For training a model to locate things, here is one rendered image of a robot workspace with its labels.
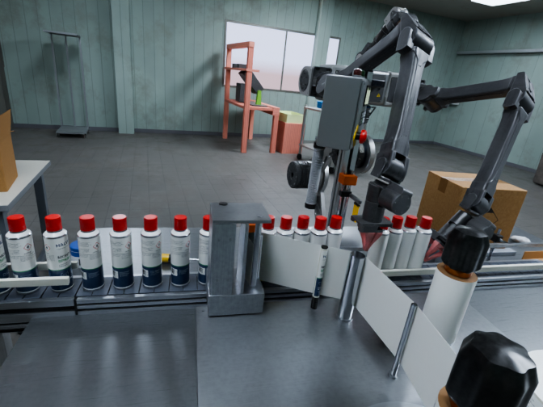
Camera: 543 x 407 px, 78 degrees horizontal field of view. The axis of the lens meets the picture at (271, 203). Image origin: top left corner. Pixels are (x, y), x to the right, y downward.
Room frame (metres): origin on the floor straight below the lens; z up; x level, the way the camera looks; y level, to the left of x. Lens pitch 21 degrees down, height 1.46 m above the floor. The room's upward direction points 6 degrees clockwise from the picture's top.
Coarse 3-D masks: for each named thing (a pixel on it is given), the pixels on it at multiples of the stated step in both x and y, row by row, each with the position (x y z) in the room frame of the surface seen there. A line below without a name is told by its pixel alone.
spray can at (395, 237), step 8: (400, 216) 0.98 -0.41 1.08; (400, 224) 0.96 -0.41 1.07; (392, 232) 0.96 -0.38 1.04; (400, 232) 0.96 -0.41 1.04; (392, 240) 0.95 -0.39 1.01; (400, 240) 0.96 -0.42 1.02; (392, 248) 0.95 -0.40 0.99; (384, 256) 0.96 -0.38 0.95; (392, 256) 0.95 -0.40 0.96; (384, 264) 0.96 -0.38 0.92; (392, 264) 0.95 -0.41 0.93
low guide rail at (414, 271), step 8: (512, 264) 1.07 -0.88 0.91; (520, 264) 1.08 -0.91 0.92; (528, 264) 1.09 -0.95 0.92; (536, 264) 1.09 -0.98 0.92; (384, 272) 0.93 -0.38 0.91; (392, 272) 0.93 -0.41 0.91; (400, 272) 0.94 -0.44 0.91; (408, 272) 0.95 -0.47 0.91; (416, 272) 0.96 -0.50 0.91; (424, 272) 0.97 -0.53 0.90; (432, 272) 0.97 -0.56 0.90
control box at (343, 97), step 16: (336, 80) 0.93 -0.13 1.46; (352, 80) 0.92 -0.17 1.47; (368, 80) 1.05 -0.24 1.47; (336, 96) 0.93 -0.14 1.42; (352, 96) 0.92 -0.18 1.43; (336, 112) 0.93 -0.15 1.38; (352, 112) 0.91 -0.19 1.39; (320, 128) 0.94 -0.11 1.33; (336, 128) 0.92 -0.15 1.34; (352, 128) 0.91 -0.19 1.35; (320, 144) 0.94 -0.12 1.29; (336, 144) 0.92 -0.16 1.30; (352, 144) 0.92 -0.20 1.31
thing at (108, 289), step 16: (480, 272) 1.05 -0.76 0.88; (496, 272) 1.06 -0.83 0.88; (512, 272) 1.08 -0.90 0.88; (528, 272) 1.09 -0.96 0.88; (80, 288) 0.73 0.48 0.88; (112, 288) 0.74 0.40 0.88; (128, 288) 0.75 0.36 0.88; (144, 288) 0.76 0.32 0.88; (160, 288) 0.77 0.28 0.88; (176, 288) 0.77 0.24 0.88; (192, 288) 0.78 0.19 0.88
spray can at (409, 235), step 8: (408, 216) 0.99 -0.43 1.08; (408, 224) 0.98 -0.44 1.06; (408, 232) 0.97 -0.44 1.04; (416, 232) 0.98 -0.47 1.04; (408, 240) 0.97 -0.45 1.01; (400, 248) 0.98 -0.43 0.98; (408, 248) 0.97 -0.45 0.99; (400, 256) 0.97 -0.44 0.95; (408, 256) 0.97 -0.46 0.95; (400, 264) 0.97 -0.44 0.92
